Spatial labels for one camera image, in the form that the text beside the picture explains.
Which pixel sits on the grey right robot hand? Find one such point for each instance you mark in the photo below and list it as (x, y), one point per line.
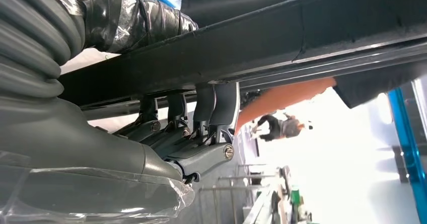
(83, 142)

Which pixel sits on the person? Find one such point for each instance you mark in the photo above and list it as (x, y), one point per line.
(273, 127)

